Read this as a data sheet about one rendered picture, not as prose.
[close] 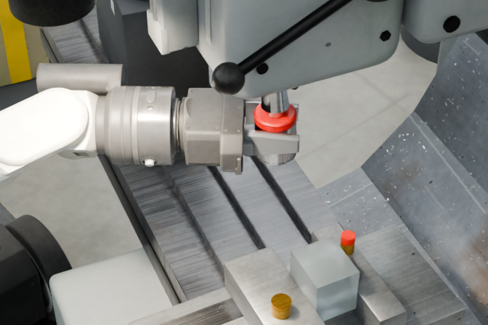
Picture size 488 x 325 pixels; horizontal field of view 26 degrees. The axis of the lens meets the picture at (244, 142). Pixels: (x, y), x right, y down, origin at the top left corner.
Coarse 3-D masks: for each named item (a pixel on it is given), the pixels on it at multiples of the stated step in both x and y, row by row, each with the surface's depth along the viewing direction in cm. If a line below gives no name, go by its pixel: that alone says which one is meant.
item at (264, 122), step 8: (256, 112) 116; (264, 112) 116; (288, 112) 116; (256, 120) 116; (264, 120) 115; (272, 120) 115; (280, 120) 115; (288, 120) 115; (264, 128) 115; (272, 128) 115; (280, 128) 115; (288, 128) 115
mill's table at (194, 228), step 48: (48, 48) 175; (96, 48) 169; (144, 192) 142; (192, 192) 142; (240, 192) 142; (288, 192) 142; (144, 240) 143; (192, 240) 135; (240, 240) 135; (288, 240) 135; (192, 288) 129
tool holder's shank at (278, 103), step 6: (264, 96) 114; (270, 96) 113; (276, 96) 113; (282, 96) 114; (264, 102) 114; (270, 102) 114; (276, 102) 114; (282, 102) 114; (288, 102) 115; (264, 108) 115; (270, 108) 114; (276, 108) 114; (282, 108) 114; (270, 114) 115; (276, 114) 115; (282, 114) 115
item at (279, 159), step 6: (258, 126) 116; (294, 126) 116; (282, 132) 115; (288, 132) 116; (294, 132) 117; (258, 156) 119; (264, 156) 118; (270, 156) 118; (276, 156) 117; (282, 156) 118; (288, 156) 118; (294, 156) 119; (264, 162) 119; (270, 162) 118; (276, 162) 118; (282, 162) 118
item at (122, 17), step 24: (96, 0) 163; (120, 0) 144; (144, 0) 143; (120, 24) 144; (144, 24) 143; (120, 48) 149; (144, 48) 146; (192, 48) 148; (144, 72) 148; (168, 72) 150; (192, 72) 151
